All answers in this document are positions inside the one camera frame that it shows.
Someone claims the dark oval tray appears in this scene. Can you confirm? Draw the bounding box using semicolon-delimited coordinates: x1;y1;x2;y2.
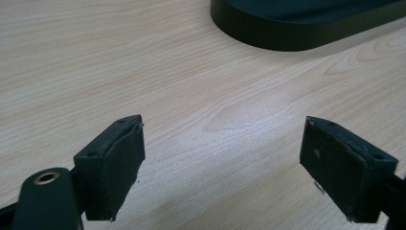
210;0;406;53

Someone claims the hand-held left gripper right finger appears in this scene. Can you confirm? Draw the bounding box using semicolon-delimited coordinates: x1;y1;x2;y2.
299;115;399;224

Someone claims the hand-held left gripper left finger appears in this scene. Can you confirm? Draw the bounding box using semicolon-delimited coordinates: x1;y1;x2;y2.
73;114;147;222

